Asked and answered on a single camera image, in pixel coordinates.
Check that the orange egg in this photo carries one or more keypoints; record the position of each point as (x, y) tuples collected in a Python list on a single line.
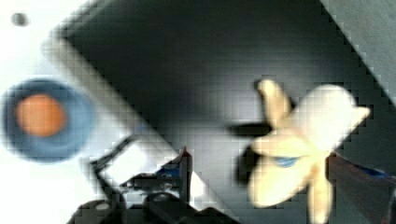
[(40, 115)]

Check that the peeled toy banana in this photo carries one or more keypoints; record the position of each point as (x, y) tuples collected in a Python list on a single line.
[(294, 153)]

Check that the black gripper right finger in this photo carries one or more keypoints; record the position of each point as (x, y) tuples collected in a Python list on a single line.
[(370, 190)]

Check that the silver black toaster oven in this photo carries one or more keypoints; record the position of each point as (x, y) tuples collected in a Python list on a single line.
[(190, 68)]

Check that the blue bowl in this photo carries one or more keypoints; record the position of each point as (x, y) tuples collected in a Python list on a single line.
[(58, 147)]

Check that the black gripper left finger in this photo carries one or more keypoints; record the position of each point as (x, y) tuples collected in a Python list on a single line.
[(162, 197)]

